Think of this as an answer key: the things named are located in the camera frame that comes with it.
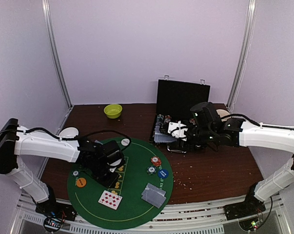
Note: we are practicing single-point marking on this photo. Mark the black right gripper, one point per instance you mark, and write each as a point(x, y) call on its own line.
point(188, 140)

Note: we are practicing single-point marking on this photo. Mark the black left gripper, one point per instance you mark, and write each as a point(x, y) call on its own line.
point(109, 183)

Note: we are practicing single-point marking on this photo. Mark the white dealer button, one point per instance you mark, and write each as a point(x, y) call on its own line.
point(125, 142)

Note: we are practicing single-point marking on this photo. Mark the green white small chip stack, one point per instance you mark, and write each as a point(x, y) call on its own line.
point(76, 174)

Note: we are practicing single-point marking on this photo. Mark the orange big blind button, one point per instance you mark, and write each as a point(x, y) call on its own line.
point(81, 182)

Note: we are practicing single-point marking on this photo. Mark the ten of diamonds card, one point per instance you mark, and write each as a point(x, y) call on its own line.
point(110, 200)

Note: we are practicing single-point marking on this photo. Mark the blue playing card deck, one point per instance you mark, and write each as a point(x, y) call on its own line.
point(160, 137)

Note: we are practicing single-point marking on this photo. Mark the red cream poker chip stack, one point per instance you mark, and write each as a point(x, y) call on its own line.
point(156, 161)

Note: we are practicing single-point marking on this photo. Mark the blue small blind button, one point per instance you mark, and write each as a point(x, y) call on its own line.
point(163, 173)

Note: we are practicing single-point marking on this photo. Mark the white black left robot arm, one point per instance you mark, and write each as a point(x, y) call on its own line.
point(17, 141)

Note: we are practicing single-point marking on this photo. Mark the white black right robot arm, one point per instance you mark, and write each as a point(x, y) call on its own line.
point(204, 175)

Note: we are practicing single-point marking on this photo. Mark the white patterned ceramic mug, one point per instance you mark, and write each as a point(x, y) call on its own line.
point(224, 114)

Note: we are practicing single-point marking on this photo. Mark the black poker chip case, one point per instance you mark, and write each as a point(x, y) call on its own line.
point(174, 101)

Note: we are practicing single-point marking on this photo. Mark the orange white bowl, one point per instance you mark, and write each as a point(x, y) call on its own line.
point(69, 132)

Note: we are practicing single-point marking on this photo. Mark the lime green plastic bowl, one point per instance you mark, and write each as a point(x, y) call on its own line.
point(113, 111)

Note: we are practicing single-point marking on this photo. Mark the round green poker mat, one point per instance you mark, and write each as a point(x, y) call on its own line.
point(133, 211)

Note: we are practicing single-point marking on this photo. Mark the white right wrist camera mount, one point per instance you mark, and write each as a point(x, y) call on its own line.
point(178, 130)

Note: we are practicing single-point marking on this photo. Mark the silver case handle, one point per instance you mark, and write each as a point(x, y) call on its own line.
point(172, 149)

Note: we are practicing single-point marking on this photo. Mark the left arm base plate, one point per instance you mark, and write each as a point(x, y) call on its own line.
point(61, 211)

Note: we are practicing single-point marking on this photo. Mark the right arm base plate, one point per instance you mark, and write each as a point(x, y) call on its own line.
point(243, 209)

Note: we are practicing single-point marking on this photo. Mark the silver aluminium frame post right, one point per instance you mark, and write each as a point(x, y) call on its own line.
point(241, 65)

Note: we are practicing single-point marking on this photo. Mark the silver aluminium frame post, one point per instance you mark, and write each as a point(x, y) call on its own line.
point(241, 65)
point(55, 55)

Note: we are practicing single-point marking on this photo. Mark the silver aluminium frame post left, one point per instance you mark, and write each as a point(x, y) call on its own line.
point(55, 55)

